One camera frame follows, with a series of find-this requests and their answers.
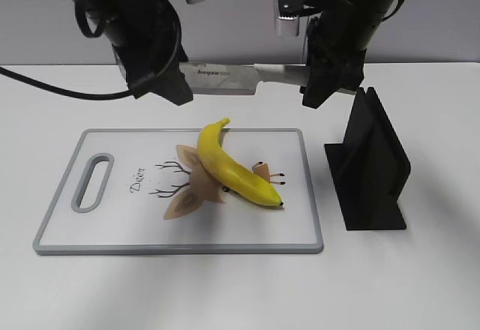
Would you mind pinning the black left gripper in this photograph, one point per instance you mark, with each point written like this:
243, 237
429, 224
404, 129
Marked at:
154, 67

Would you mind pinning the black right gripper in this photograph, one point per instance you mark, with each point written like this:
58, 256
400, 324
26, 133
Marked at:
343, 34

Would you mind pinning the white handled kitchen knife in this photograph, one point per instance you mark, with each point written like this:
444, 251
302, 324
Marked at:
231, 79

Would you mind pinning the yellow plastic banana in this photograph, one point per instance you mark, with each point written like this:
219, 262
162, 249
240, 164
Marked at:
251, 184

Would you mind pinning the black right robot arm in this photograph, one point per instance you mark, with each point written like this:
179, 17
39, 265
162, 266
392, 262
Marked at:
380, 11

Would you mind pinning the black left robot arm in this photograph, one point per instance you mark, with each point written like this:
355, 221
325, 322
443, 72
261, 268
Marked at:
146, 40

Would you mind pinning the black knife stand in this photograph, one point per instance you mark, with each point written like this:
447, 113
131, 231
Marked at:
369, 167

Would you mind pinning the grey rimmed deer cutting board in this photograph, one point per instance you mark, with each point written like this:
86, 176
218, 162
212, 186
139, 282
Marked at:
142, 191

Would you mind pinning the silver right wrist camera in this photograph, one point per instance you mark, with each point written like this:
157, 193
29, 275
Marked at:
287, 14

